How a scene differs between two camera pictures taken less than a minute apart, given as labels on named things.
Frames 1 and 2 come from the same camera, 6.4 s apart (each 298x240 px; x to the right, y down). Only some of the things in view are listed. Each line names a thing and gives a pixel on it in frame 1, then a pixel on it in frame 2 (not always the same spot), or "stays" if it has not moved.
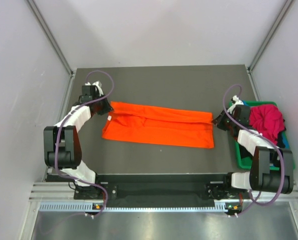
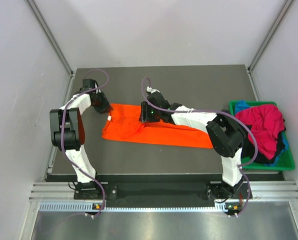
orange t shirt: [159, 125] stays
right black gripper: [218, 121] -> [144, 117]
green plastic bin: [244, 162] stays
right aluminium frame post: [268, 36] stays
